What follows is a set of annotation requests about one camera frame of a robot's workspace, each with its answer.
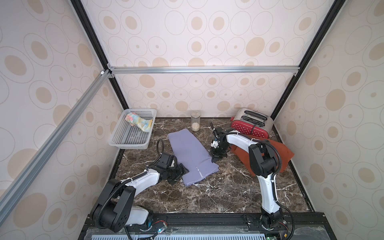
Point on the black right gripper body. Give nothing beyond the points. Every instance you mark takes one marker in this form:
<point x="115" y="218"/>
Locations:
<point x="217" y="149"/>

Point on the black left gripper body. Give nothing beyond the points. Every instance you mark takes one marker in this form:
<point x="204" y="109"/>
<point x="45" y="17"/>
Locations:
<point x="175" y="173"/>

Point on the lavender purple skirt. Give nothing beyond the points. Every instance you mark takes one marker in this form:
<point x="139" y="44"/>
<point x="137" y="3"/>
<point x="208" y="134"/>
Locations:
<point x="193" y="155"/>

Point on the floral pastel skirt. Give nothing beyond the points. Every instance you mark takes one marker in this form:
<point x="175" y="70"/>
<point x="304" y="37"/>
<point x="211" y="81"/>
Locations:
<point x="135" y="120"/>

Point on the rust orange skirt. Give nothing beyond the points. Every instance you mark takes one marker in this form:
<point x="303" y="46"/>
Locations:
<point x="285" y="153"/>

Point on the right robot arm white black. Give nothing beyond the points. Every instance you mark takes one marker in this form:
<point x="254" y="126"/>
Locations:
<point x="265" y="162"/>

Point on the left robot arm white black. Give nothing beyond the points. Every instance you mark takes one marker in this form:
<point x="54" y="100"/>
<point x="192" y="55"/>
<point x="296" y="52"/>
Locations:
<point x="114" y="208"/>

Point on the glass jar with white powder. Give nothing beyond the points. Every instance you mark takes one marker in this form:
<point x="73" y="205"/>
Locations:
<point x="195" y="121"/>

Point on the red polka dot toaster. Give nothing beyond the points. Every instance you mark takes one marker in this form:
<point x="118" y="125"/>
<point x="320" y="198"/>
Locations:
<point x="253" y="123"/>

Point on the white plastic perforated basket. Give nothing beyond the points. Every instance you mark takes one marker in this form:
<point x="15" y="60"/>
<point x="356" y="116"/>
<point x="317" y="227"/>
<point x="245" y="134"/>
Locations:
<point x="128" y="136"/>

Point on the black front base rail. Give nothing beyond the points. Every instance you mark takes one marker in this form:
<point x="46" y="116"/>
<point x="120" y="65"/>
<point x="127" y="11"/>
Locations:
<point x="306" y="226"/>

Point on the horizontal aluminium frame bar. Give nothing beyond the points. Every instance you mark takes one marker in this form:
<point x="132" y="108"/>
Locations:
<point x="205" y="70"/>

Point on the black left corner post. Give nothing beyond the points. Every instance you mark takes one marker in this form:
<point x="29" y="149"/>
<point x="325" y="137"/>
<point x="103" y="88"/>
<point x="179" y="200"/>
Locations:
<point x="96" y="44"/>

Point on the black corner post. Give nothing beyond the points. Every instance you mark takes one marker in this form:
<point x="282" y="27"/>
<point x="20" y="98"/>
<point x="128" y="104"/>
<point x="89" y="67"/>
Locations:
<point x="96" y="44"/>
<point x="313" y="47"/>

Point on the diagonal aluminium frame bar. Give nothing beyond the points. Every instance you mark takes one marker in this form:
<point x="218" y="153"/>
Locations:
<point x="21" y="184"/>

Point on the black right corner post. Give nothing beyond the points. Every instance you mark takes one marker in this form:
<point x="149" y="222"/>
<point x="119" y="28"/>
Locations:
<point x="313" y="47"/>

